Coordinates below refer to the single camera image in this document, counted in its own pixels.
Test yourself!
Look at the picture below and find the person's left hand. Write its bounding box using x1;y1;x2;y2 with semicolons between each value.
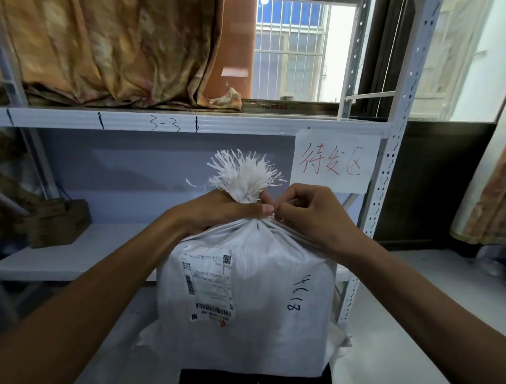
171;188;275;238

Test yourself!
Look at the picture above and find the person's right hand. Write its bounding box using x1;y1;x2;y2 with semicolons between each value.
272;183;361;254

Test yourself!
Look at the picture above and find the white woven sack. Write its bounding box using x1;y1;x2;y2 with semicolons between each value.
136;149;352;378

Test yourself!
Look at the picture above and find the person's right forearm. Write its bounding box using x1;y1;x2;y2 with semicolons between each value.
331;231;506;384

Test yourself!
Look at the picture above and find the person's left forearm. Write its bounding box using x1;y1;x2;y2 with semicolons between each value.
0;212;186;384

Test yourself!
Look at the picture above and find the white paper sign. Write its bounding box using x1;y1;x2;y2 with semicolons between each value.
290;128;381;194

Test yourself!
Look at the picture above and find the white shipping label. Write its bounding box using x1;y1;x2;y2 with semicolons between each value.
180;252;235;328

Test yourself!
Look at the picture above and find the white metal shelving rack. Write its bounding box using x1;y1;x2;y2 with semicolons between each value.
0;0;443;325

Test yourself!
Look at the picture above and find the window with metal bars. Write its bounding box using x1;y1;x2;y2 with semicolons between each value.
253;0;372;104

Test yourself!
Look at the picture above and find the brown cardboard box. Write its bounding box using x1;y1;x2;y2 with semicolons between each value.
16;199;92;249

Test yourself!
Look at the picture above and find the brown patterned curtain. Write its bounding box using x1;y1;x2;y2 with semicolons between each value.
0;0;242;111

